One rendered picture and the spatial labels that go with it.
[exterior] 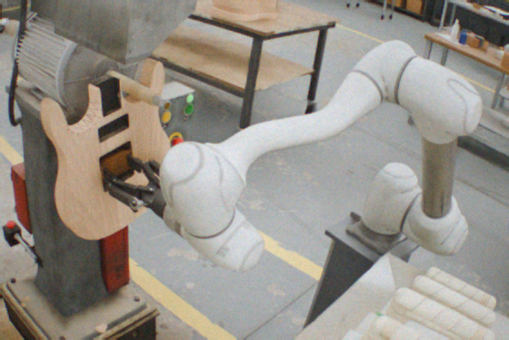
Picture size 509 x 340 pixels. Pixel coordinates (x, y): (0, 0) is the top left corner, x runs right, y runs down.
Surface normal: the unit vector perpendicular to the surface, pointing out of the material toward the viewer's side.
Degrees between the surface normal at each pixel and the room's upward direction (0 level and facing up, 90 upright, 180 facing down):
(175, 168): 35
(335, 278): 90
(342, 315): 0
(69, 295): 82
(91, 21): 90
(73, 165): 88
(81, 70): 87
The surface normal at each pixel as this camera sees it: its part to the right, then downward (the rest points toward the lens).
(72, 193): 0.77, 0.38
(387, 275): 0.14, -0.86
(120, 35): -0.63, 0.30
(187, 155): -0.31, -0.48
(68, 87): 0.37, 0.57
